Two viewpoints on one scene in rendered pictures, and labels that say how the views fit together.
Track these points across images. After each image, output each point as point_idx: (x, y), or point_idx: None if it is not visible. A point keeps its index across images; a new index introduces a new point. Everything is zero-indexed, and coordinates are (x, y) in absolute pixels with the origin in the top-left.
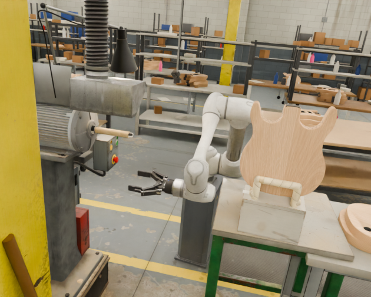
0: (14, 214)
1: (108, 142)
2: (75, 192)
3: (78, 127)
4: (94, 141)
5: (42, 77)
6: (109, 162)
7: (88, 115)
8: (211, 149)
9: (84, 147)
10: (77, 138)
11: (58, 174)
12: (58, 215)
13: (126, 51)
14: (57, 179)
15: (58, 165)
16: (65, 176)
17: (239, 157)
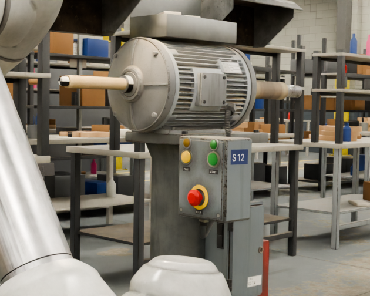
0: None
1: (180, 138)
2: (217, 263)
3: (110, 71)
4: (154, 121)
5: (169, 0)
6: (182, 194)
7: (128, 56)
8: (148, 262)
9: (120, 115)
10: (108, 91)
11: (157, 177)
12: (150, 259)
13: None
14: (154, 184)
15: (157, 157)
16: (171, 191)
17: None
